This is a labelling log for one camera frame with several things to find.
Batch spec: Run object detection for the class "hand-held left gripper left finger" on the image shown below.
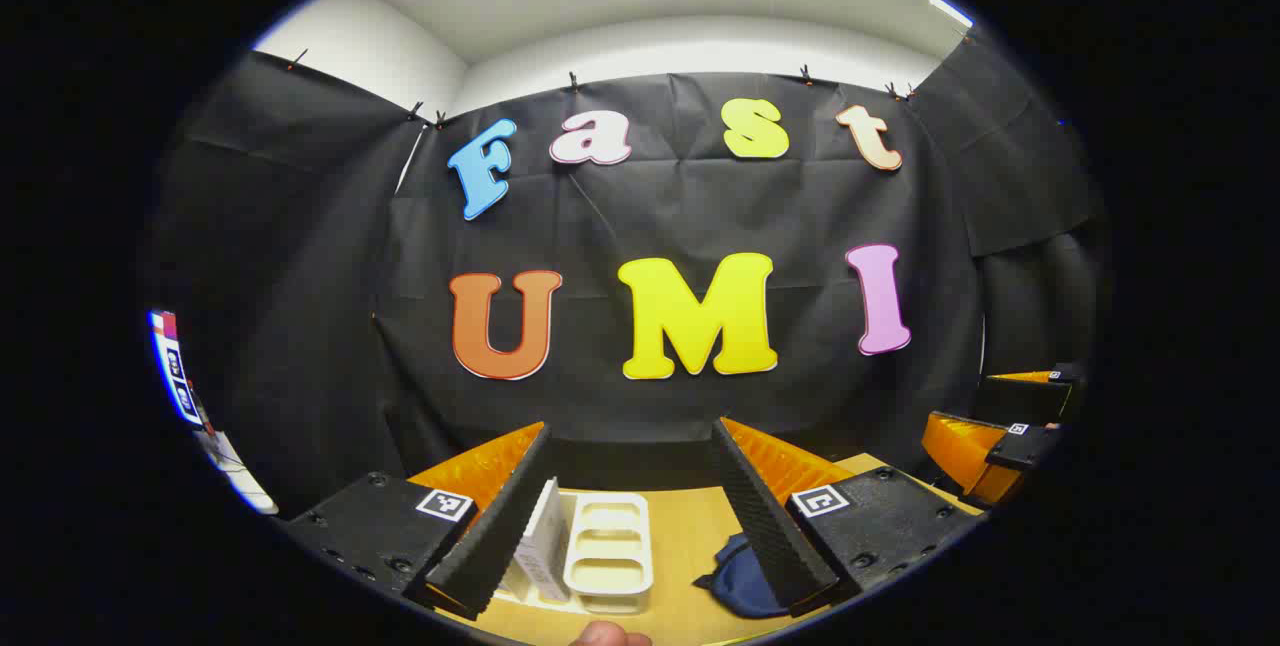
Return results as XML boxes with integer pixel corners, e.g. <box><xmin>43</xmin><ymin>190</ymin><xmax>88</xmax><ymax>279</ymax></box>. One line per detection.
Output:
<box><xmin>283</xmin><ymin>420</ymin><xmax>554</xmax><ymax>619</ymax></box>

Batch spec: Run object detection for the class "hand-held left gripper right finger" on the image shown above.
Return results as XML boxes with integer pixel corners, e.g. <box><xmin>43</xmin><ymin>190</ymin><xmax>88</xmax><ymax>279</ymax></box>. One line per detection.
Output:
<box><xmin>710</xmin><ymin>415</ymin><xmax>988</xmax><ymax>620</ymax></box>

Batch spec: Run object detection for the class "blue schoolbag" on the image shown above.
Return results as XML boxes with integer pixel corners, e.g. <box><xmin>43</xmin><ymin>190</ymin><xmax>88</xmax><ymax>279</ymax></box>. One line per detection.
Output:
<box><xmin>692</xmin><ymin>533</ymin><xmax>791</xmax><ymax>619</ymax></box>

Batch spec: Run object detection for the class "white plastic bookshelf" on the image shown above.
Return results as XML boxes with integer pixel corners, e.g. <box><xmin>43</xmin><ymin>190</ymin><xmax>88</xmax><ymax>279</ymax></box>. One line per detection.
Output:
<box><xmin>497</xmin><ymin>489</ymin><xmax>656</xmax><ymax>619</ymax></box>

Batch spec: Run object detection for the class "computer monitor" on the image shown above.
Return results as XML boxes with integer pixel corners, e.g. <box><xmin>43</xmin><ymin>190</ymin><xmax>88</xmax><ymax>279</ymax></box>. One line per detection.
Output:
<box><xmin>148</xmin><ymin>310</ymin><xmax>206</xmax><ymax>427</ymax></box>

